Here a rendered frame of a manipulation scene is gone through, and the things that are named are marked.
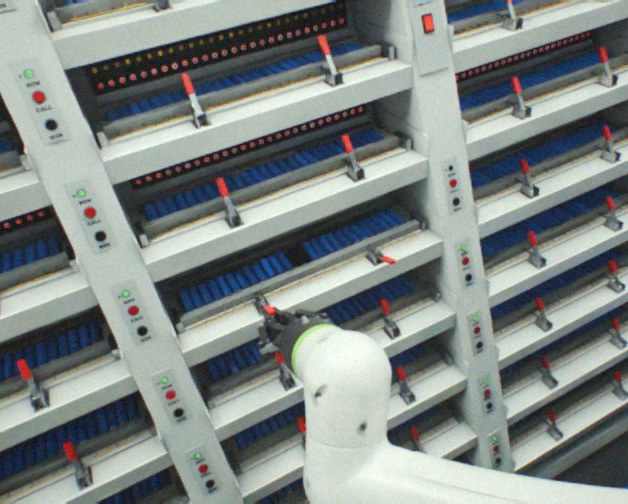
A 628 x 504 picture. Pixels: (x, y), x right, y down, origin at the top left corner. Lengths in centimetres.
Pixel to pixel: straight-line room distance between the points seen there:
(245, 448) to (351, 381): 69
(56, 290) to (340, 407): 56
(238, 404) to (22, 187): 59
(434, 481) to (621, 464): 135
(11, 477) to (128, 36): 84
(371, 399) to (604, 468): 137
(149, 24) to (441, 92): 57
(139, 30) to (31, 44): 16
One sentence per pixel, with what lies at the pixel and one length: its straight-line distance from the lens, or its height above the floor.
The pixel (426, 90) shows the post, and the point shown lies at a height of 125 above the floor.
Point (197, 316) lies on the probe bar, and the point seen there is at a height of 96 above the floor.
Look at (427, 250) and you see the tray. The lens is 116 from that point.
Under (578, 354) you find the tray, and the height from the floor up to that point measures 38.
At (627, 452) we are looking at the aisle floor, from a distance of 198.
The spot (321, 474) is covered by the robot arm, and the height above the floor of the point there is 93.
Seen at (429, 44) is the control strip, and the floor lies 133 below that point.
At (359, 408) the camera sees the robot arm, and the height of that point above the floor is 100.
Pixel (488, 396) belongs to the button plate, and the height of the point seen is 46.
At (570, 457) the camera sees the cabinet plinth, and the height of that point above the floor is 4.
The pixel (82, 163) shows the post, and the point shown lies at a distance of 92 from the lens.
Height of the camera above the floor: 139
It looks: 21 degrees down
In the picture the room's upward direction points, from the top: 16 degrees counter-clockwise
